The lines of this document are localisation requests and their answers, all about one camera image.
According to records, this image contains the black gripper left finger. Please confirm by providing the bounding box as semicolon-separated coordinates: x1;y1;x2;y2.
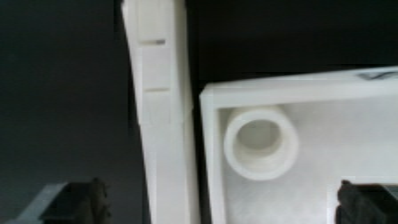
16;178;110;224

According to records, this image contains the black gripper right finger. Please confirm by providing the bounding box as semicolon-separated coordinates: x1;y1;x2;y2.
334;180;398;224

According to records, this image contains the white square tabletop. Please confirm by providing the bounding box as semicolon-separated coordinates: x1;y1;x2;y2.
201;66;398;224

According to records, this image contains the white U-shaped obstacle fence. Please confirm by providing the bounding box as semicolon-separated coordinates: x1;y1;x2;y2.
121;0;201;224

